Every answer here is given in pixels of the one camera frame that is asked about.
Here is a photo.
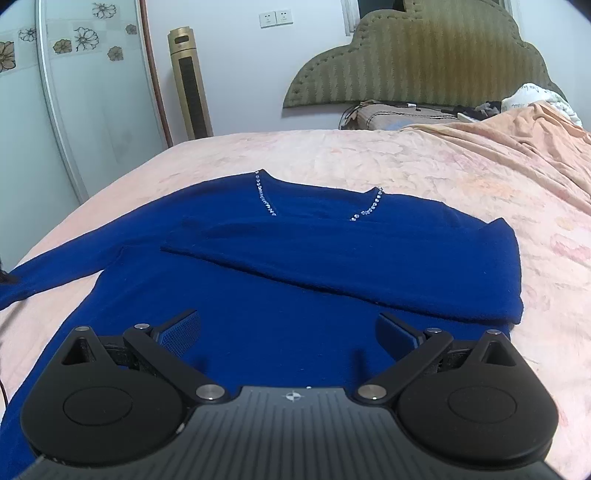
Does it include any gold tower air conditioner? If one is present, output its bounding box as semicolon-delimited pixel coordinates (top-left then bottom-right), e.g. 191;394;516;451
167;26;214;140

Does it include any window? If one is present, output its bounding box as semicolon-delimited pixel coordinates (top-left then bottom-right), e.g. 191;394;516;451
340;0;408;37

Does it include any white quilt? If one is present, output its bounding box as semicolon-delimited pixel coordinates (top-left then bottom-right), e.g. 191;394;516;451
501;82;585;128

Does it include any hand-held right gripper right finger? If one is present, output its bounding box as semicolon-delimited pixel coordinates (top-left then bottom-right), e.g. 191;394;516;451
355;312;526;408

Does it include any flower print wardrobe door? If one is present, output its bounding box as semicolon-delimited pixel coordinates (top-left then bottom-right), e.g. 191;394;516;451
0;0;174;205

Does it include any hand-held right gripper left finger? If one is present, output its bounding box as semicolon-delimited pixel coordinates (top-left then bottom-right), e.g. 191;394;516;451
62;309;232;408

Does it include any olive padded headboard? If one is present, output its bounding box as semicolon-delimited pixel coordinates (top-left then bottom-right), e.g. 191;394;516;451
281;0;567;110

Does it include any pink bed blanket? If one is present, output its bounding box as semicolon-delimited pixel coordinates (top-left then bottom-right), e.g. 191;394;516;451
0;100;591;480

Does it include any dark clothes pile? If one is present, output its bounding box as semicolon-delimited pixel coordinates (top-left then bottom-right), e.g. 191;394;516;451
452;100;503;122

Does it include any brown pillow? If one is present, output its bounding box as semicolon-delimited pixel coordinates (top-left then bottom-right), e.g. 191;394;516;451
342;102;467;132

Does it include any blue knit sweater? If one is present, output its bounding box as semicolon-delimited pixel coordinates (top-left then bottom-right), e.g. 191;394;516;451
0;168;525;480

